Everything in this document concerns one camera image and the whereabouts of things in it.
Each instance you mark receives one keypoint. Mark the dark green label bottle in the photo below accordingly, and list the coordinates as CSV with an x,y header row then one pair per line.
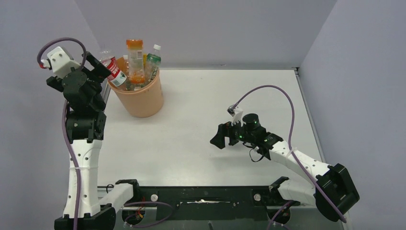
x,y
126,66

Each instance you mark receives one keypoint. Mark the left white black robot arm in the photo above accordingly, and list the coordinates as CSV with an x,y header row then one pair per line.
x,y
83,129

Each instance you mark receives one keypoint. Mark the green label clear bottle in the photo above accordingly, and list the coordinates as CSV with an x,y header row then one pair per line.
x,y
152,63

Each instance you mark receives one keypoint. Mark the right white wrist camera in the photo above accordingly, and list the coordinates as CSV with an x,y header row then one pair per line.
x,y
236,114

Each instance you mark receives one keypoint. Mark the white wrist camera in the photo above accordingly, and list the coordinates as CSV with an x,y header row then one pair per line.
x,y
236,114
60,62

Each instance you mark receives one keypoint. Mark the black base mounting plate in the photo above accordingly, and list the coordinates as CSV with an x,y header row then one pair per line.
x,y
156,205

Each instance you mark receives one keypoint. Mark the red green label bottle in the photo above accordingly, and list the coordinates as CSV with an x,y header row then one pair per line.
x,y
117,78

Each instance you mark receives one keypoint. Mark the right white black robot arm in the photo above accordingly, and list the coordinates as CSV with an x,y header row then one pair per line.
x,y
329,188

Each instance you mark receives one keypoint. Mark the orange plastic bin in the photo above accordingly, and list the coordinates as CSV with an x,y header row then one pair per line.
x,y
144,102

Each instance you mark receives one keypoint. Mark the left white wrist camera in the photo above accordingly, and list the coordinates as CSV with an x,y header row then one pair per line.
x,y
60,62

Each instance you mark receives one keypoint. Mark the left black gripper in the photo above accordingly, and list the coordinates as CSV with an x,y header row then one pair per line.
x,y
101,72

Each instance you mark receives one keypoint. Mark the orange drink bottle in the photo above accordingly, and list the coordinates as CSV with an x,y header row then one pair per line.
x,y
136,62

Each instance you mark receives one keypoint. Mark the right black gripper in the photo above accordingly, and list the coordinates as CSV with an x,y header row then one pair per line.
x,y
225,130

